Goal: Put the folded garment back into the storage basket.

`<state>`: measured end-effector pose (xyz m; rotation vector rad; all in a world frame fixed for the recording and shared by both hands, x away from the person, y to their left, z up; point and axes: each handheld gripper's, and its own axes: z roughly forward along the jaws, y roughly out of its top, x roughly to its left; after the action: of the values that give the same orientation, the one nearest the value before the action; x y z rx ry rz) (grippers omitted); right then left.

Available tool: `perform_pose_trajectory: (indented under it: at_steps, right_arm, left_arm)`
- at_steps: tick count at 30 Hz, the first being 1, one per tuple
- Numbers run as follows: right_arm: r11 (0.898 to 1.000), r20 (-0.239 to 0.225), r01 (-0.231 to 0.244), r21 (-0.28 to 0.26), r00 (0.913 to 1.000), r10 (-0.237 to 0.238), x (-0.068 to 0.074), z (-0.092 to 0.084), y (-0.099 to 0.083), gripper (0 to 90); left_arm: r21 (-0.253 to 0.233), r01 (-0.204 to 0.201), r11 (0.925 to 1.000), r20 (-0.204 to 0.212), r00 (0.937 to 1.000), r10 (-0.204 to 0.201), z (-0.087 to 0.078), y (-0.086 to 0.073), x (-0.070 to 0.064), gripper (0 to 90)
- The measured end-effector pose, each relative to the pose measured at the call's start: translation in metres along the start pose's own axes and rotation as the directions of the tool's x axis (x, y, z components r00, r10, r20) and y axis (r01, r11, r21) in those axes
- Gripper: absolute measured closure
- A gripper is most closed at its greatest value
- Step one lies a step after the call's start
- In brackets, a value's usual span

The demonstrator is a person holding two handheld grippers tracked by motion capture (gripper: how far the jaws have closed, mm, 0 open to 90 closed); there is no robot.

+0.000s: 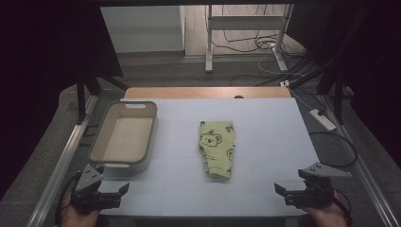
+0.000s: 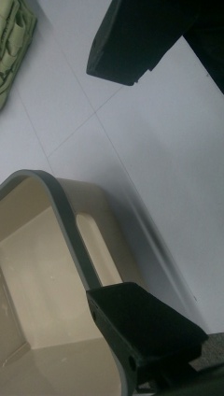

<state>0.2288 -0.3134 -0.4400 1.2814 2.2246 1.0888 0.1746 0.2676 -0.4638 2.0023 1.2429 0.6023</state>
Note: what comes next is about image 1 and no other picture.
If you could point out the aluminium rail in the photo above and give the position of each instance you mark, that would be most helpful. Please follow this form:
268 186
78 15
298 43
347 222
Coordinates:
362 164
56 167

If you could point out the white power strip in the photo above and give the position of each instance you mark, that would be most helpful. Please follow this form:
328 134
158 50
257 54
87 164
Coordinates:
322 119

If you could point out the light blue table mat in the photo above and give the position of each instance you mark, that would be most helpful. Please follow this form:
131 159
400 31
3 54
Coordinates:
268 132

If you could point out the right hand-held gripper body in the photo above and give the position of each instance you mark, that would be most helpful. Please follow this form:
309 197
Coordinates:
315 195

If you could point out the white metal desk frame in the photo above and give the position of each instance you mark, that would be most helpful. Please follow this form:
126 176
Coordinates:
242 22

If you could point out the beige plastic basket grey rim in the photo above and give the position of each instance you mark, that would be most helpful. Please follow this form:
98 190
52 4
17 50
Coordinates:
126 135

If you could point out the person's right hand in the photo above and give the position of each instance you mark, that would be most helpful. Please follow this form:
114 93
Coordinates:
327 217

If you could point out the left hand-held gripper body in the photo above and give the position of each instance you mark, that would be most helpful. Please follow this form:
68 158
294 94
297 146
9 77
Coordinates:
90 197

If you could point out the green koala print pants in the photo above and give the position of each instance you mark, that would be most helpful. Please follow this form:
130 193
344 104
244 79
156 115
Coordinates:
217 148

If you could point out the white wall plug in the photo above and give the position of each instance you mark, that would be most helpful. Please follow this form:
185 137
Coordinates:
284 83

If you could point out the wooden table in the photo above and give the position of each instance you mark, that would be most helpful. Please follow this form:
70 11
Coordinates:
205 92

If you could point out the black metal stand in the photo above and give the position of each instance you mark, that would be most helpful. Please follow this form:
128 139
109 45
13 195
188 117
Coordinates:
81 97
339 94

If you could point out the white cabinet panel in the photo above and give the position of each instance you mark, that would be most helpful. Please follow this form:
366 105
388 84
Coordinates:
142 30

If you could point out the person's left hand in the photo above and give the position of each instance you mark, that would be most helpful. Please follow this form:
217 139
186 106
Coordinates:
78 219

